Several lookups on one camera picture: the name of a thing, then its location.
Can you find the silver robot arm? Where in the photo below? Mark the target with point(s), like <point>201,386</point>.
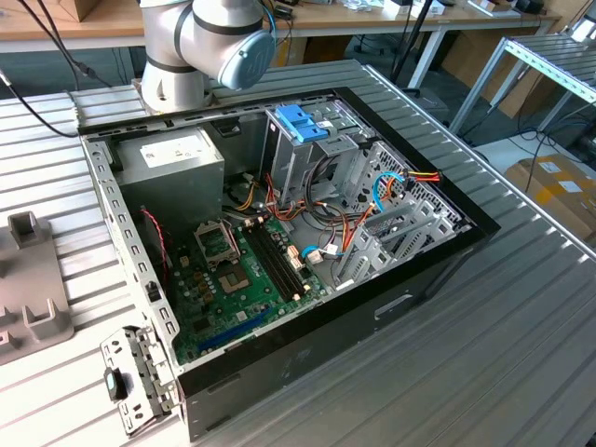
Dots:
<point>167,42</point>

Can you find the grey metal disk bay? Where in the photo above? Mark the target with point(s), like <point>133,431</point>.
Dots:
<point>358,261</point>

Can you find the white orange board connectors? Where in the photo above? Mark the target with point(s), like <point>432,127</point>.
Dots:
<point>295,258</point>

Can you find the black RAM slot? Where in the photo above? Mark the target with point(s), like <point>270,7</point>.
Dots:
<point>280,259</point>
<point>275,261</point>
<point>286,256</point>
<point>269,263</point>

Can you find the grey metal drive cage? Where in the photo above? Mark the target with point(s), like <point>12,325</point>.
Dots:
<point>288,163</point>

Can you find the CPU socket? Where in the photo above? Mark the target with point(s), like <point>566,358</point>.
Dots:
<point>233,281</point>

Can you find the blue plastic drive latch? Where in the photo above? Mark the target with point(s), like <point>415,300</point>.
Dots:
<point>300,123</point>

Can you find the green motherboard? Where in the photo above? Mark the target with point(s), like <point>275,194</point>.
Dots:
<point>219,321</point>

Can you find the grey power supply unit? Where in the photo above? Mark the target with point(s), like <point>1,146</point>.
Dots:
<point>177,186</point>

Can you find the blue expansion slot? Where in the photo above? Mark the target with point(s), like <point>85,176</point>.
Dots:
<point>233,333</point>

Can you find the open black PC case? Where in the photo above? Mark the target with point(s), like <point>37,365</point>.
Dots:
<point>326,349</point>

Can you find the black case fan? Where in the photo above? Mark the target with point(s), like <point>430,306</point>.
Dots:
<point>151,242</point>

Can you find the yellowish cardboard box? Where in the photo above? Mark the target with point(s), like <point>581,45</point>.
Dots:
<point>326,49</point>

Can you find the long wooden desk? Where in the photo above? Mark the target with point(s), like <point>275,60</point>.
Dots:
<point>354,21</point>

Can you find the metal expansion card retainer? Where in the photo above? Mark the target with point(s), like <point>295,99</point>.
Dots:
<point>144,368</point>

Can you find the small black device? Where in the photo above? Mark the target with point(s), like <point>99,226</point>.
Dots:
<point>283,11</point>

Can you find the black tripod stand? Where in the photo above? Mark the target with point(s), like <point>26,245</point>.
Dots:
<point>410,42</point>

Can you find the cardboard box with labels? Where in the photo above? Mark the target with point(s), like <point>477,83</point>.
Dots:
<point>549,186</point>

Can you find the grey plastic parts rack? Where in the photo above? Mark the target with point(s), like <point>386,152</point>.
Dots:
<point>28,261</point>

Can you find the small cardboard trays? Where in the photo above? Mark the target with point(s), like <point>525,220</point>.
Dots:
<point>493,8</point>

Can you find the brown cardboard box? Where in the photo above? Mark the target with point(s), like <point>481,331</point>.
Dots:
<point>79,7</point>

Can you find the small black box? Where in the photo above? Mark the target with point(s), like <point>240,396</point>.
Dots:
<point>531,5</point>

